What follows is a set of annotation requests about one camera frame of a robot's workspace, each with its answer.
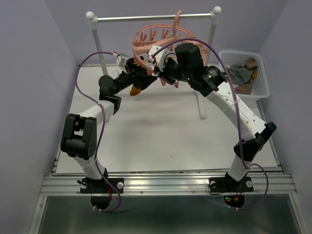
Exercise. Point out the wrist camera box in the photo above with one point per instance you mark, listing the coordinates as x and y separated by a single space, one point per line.
121 60
158 59

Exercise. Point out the pink round clip hanger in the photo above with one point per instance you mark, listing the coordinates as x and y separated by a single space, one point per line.
184 49

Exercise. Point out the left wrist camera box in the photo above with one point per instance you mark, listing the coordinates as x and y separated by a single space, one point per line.
121 60

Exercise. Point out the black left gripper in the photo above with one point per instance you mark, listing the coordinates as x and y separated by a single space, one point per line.
137 75

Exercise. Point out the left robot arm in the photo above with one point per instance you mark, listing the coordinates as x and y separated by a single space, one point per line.
80 139

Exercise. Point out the white drying rack stand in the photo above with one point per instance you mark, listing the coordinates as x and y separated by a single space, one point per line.
166 52

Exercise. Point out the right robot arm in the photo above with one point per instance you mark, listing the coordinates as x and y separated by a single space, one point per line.
231 114

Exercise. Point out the mustard brown striped sock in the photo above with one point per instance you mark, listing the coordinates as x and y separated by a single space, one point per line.
134 91

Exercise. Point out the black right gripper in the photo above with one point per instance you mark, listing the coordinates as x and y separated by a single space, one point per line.
164 74

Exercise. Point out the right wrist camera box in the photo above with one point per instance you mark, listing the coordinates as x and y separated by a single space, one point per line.
158 59

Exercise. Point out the grey sock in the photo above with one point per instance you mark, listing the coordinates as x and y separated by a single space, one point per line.
240 75

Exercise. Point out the white plastic basket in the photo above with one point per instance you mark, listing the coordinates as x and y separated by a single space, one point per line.
260 85

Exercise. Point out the aluminium mounting rail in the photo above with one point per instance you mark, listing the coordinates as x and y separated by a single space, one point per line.
171 183

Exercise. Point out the beige sock in basket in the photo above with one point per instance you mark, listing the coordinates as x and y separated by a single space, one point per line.
252 65

